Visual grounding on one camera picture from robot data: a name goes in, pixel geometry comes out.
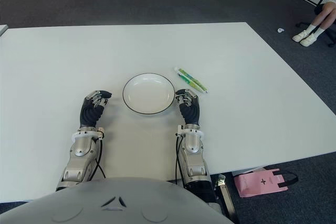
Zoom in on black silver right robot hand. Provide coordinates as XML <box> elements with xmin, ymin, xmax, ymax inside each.
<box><xmin>175</xmin><ymin>89</ymin><xmax>200</xmax><ymax>125</ymax></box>

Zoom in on grey robot torso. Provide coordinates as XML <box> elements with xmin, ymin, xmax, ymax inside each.
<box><xmin>0</xmin><ymin>176</ymin><xmax>232</xmax><ymax>224</ymax></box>

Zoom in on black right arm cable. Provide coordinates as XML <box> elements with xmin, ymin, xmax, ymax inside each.
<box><xmin>173</xmin><ymin>134</ymin><xmax>184</xmax><ymax>185</ymax></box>

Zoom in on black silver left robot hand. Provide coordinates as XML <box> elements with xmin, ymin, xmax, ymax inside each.
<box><xmin>79</xmin><ymin>90</ymin><xmax>113</xmax><ymax>127</ymax></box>

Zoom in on pink paper bag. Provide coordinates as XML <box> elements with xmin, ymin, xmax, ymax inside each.
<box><xmin>233</xmin><ymin>168</ymin><xmax>299</xmax><ymax>198</ymax></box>

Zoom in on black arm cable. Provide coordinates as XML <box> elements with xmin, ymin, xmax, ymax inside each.
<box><xmin>96</xmin><ymin>137</ymin><xmax>107</xmax><ymax>179</ymax></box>
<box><xmin>173</xmin><ymin>134</ymin><xmax>184</xmax><ymax>185</ymax></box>

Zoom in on seated person with white shoes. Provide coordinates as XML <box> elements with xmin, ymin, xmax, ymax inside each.
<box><xmin>292</xmin><ymin>0</ymin><xmax>336</xmax><ymax>47</ymax></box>

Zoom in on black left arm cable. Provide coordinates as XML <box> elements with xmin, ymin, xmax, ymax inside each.
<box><xmin>96</xmin><ymin>137</ymin><xmax>107</xmax><ymax>179</ymax></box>

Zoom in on green white toothpaste tube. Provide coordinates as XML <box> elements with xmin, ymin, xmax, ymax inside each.
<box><xmin>173</xmin><ymin>67</ymin><xmax>210</xmax><ymax>94</ymax></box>

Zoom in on metal table leg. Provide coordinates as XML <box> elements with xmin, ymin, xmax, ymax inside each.
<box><xmin>215</xmin><ymin>174</ymin><xmax>239</xmax><ymax>224</ymax></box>

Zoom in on white plate with black rim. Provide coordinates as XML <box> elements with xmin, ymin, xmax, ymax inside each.
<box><xmin>122</xmin><ymin>73</ymin><xmax>176</xmax><ymax>116</ymax></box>

